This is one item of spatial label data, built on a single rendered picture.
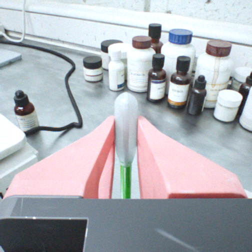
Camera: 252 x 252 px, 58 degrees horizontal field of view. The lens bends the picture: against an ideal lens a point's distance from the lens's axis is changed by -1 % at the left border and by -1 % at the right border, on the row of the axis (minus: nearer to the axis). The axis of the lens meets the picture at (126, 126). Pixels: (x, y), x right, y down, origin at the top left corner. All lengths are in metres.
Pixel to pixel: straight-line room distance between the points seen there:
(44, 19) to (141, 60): 0.41
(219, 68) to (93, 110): 0.22
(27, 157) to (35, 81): 0.32
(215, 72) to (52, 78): 0.34
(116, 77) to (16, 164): 0.28
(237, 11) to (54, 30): 0.48
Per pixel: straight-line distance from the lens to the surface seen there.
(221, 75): 0.42
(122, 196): 0.16
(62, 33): 0.73
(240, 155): 0.36
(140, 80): 0.45
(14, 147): 0.24
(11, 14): 0.89
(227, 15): 0.56
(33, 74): 0.58
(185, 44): 0.44
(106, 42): 0.57
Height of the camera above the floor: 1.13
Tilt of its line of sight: 37 degrees down
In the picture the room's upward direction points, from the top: straight up
